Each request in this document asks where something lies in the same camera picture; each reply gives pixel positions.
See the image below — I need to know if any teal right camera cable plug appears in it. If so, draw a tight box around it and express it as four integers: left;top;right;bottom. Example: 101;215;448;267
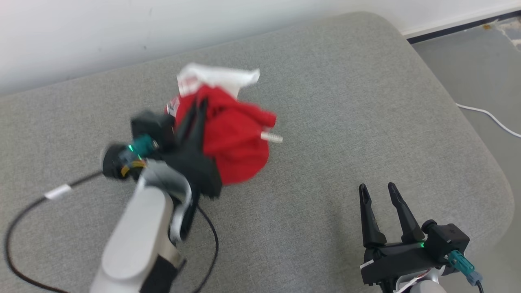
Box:
446;250;485;286

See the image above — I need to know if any white floor cable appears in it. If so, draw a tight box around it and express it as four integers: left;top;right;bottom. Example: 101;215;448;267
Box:
455;103;521;139

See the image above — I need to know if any red jersey with white sleeves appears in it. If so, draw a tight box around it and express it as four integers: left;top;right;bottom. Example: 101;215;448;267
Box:
164;63;284;186

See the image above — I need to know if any teal camera cable plug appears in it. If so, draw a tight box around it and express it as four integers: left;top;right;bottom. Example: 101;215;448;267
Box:
446;250;485;286
101;136;159;179

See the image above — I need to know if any grey fabric sofa cushion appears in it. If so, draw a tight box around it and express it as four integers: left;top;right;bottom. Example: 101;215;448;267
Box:
0;11;515;293

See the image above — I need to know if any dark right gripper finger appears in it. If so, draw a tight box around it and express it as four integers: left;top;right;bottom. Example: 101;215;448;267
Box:
387;182;426;244
359;183;387;248

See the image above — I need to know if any black and white wall baseboard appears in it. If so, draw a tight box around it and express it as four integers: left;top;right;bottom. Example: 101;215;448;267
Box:
401;8;521;44

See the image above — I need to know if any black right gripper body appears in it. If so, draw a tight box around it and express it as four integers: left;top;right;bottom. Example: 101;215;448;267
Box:
360;242;446;285

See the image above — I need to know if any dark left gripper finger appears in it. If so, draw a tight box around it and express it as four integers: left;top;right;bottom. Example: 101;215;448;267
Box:
191;98;209;151
175;102;200;144

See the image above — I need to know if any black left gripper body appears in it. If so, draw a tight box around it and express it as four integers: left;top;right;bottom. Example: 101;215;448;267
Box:
160;138;223;200

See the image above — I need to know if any teal left camera cable plug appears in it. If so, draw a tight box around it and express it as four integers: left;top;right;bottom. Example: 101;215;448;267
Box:
101;136;159;179

